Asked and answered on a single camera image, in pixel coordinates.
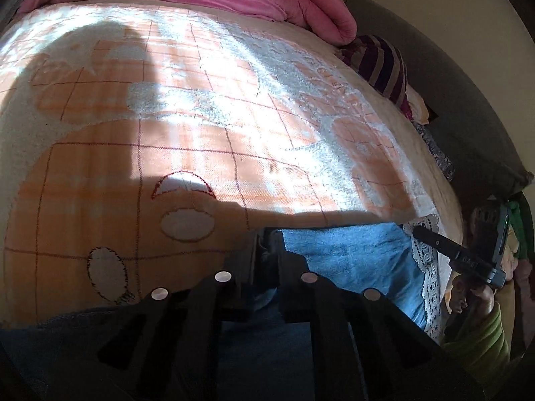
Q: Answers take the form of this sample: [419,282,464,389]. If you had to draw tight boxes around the blue denim pants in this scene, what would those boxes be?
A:
[1,224,429,400]

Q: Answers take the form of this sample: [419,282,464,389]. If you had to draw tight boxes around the green sleeve forearm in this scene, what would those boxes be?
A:
[442,302,511,387]

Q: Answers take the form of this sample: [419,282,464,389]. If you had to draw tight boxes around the right hand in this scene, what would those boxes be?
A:
[450,275,495,320]

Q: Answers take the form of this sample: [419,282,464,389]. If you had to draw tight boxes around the pile of colourful clothes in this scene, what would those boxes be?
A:
[481,193,534,283]

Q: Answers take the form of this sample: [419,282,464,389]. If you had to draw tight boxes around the dark grey padded headboard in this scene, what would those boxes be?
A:
[345,0,533,197]

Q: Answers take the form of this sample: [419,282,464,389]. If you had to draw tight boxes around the maroon striped pillow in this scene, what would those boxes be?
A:
[339,34,413,120]

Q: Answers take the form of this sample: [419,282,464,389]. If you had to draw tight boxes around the orange cream patterned bed blanket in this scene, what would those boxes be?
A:
[1,0,463,328]

